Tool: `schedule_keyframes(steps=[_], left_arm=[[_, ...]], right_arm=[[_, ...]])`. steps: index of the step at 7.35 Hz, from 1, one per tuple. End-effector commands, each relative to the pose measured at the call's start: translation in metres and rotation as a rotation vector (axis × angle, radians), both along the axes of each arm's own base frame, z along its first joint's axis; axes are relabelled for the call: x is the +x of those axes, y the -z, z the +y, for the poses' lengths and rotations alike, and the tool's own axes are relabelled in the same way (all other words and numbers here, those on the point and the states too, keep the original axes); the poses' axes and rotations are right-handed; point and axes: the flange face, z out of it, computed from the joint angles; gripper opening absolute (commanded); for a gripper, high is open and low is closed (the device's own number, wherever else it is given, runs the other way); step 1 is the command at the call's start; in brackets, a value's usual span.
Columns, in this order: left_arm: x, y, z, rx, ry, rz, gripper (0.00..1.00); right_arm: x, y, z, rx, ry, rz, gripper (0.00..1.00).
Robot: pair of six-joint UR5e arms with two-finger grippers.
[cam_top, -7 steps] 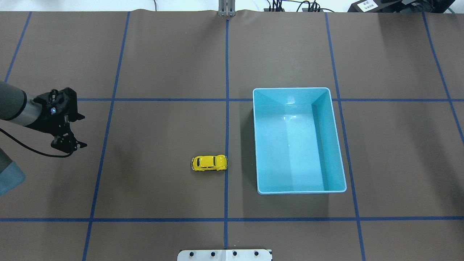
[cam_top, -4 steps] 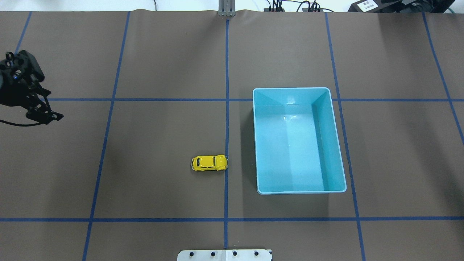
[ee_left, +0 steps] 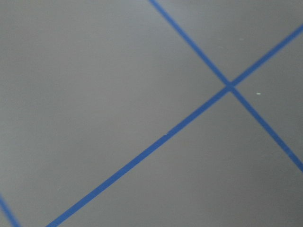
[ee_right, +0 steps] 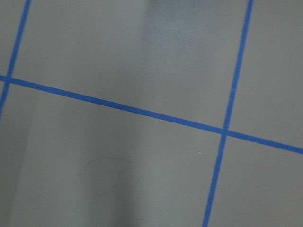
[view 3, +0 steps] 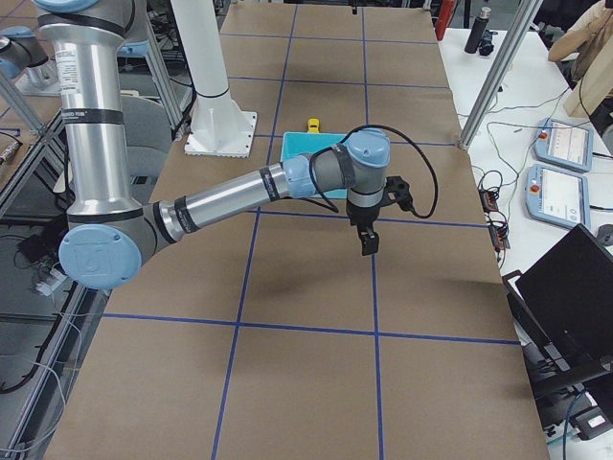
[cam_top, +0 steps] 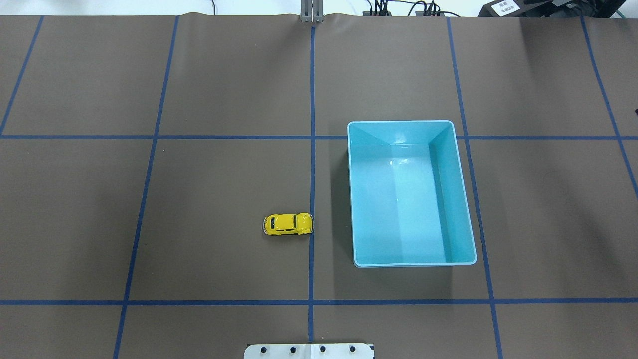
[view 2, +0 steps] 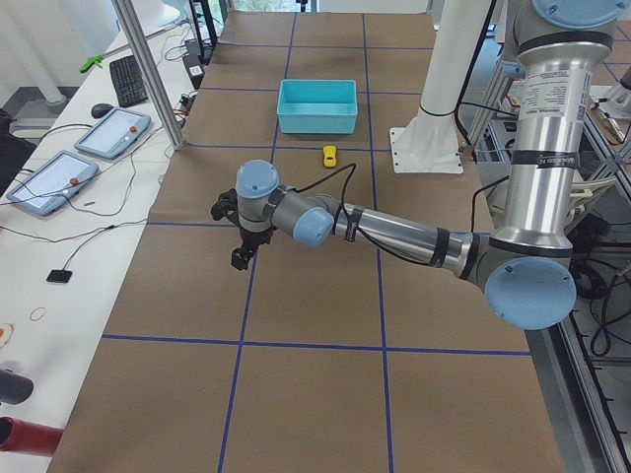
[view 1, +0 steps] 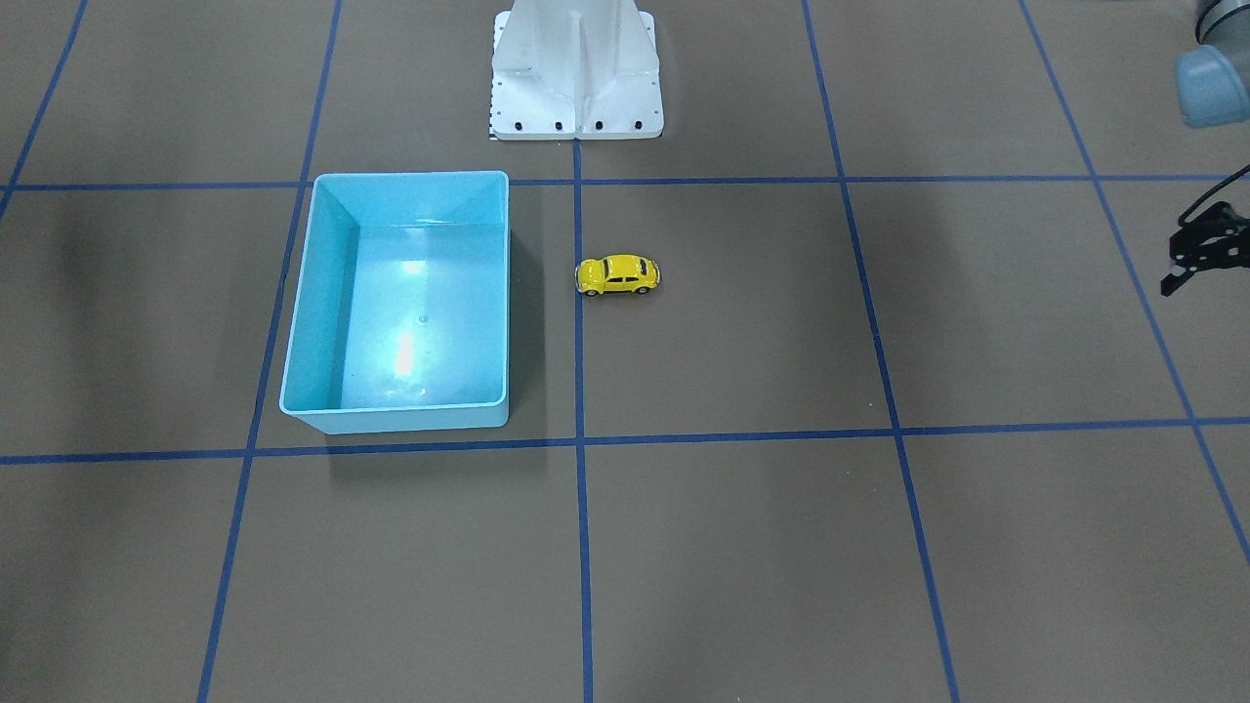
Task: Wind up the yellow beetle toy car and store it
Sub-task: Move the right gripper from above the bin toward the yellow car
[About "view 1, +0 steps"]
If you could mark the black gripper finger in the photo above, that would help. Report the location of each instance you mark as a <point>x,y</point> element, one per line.
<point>1216,239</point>

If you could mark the yellow beetle toy car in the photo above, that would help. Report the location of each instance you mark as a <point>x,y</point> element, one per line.
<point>616,274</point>

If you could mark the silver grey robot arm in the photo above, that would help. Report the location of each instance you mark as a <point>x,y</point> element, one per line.
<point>1212,80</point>

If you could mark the teal plastic bin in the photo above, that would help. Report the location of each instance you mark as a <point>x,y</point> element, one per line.
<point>401,320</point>

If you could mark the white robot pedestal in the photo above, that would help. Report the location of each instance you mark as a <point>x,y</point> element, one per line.
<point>575,70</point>

